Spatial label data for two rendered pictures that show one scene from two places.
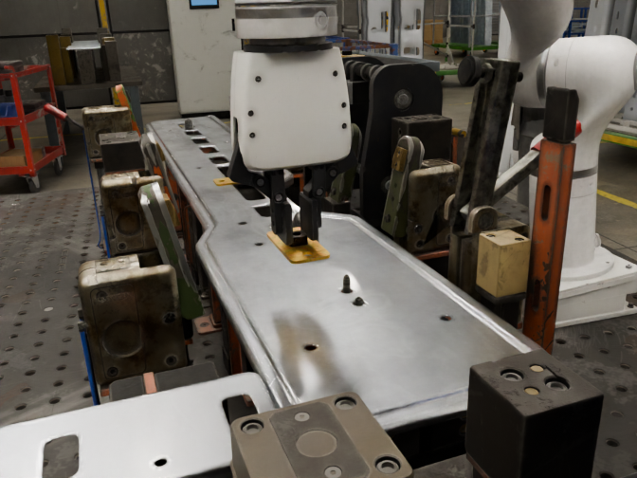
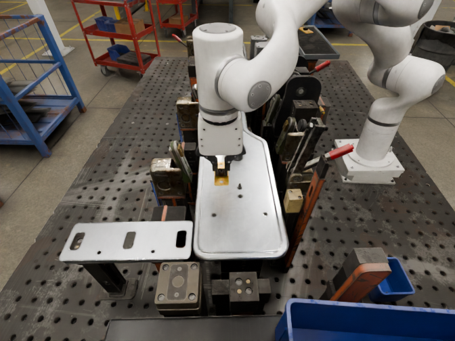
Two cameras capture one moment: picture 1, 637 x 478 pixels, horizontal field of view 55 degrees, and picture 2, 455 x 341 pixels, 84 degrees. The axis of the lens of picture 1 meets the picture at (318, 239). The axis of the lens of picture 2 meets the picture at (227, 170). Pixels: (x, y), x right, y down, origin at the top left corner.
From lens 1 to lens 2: 0.31 m
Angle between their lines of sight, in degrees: 29
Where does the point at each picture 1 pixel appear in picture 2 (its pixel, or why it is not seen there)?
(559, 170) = (315, 186)
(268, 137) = (208, 147)
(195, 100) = not seen: outside the picture
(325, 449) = (179, 284)
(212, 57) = not seen: outside the picture
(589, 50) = (414, 70)
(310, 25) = (223, 118)
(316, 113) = (227, 141)
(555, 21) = (395, 59)
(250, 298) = (206, 182)
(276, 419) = (172, 267)
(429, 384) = (241, 245)
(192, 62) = not seen: outside the picture
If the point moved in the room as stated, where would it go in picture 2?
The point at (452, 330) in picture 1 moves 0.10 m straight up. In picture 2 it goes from (263, 221) to (268, 195)
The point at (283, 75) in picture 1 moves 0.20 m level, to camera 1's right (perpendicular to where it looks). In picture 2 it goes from (214, 129) to (312, 149)
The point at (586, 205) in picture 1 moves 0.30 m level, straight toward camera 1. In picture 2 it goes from (386, 138) to (355, 178)
